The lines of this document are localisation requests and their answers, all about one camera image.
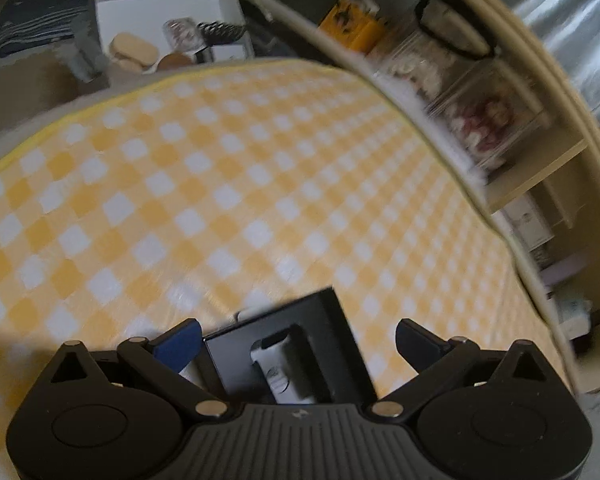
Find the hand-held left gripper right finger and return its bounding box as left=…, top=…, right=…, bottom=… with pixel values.
left=367, top=318, right=573, bottom=423

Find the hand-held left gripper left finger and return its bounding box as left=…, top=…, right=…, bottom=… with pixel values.
left=27, top=319, right=233, bottom=423

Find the small black gift box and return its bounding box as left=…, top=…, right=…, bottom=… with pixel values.
left=200, top=286, right=377, bottom=406

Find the white bottle opener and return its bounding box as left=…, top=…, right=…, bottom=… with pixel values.
left=250, top=326, right=317, bottom=405

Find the white tissue box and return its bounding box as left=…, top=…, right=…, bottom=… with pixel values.
left=554, top=294, right=595, bottom=342

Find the lavender cup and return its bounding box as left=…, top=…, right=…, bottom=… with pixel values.
left=539, top=254, right=592, bottom=292

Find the small white drawer cabinet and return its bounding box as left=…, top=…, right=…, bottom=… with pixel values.
left=504, top=194, right=557, bottom=252

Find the yellow white checkered blanket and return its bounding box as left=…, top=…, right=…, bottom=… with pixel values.
left=0, top=57, right=578, bottom=480

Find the pink doll in clear case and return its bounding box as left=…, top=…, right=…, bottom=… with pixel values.
left=427, top=72, right=553, bottom=173

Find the cream doll in clear case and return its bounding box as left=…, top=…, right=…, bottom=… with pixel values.
left=372, top=22, right=463, bottom=108

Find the round brown lid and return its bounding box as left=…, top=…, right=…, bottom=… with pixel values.
left=157, top=52, right=194, bottom=72

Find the wooden oval case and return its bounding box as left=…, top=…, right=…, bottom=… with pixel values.
left=108, top=32, right=159, bottom=74

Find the clear plastic case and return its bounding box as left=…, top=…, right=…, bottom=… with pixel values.
left=163, top=17, right=201, bottom=51

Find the black hair claw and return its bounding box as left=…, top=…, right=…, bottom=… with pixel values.
left=197, top=20, right=246, bottom=44

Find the yellow printed box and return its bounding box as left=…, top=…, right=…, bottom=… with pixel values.
left=319, top=0, right=387, bottom=54

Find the black headband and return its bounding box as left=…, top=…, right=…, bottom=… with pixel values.
left=414, top=0, right=499, bottom=59

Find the white open box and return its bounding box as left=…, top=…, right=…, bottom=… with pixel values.
left=93, top=0, right=254, bottom=74

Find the folded blue striped blanket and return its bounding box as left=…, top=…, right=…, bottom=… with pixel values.
left=0, top=0, right=99, bottom=57

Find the grey curtain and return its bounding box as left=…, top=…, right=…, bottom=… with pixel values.
left=500, top=0, right=600, bottom=128

